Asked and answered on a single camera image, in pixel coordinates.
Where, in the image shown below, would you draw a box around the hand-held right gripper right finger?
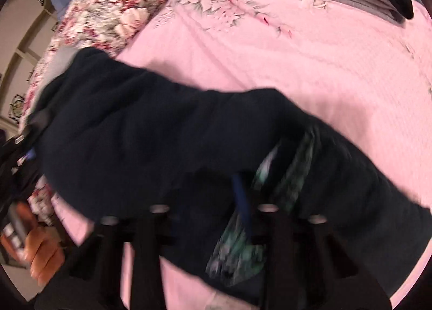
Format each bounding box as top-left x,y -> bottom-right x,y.
251,202 -> 394,310

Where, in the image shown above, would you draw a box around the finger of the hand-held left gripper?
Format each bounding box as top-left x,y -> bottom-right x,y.
13,111 -> 51,165

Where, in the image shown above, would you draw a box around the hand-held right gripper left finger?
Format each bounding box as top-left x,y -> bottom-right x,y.
34,170 -> 252,310

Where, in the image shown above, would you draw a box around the dark navy pants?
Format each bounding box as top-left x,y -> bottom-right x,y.
25,47 -> 432,297

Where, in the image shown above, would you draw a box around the person's left hand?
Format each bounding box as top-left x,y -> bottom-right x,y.
18,202 -> 66,285

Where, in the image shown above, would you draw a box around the red floral quilt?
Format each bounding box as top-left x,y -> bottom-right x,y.
18,0 -> 190,132

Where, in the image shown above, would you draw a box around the pink floral bedsheet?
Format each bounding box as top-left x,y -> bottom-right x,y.
50,0 -> 432,310

